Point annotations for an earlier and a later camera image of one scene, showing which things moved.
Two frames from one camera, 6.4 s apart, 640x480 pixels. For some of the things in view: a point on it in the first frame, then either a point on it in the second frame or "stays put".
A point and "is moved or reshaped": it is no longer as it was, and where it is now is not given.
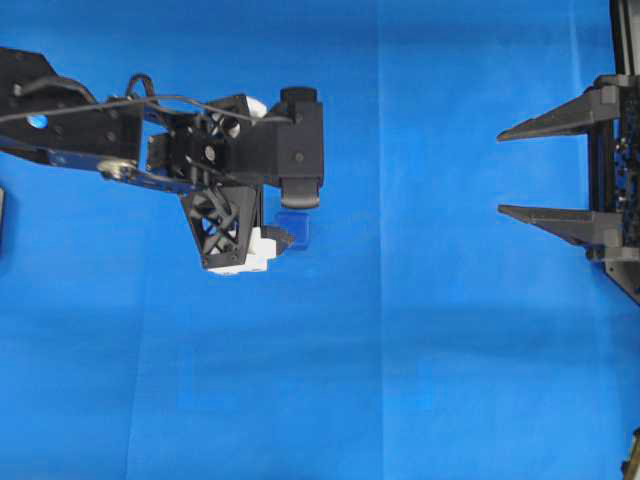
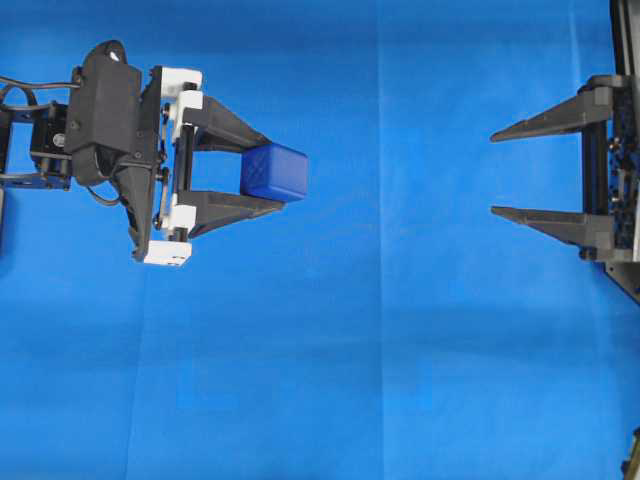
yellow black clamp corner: (631, 467) stays put
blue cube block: (298, 224) is moved or reshaped
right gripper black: (613, 170) stays put
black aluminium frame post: (625, 30) stays put
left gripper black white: (213, 155) to (160, 214)
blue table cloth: (421, 335) stays put
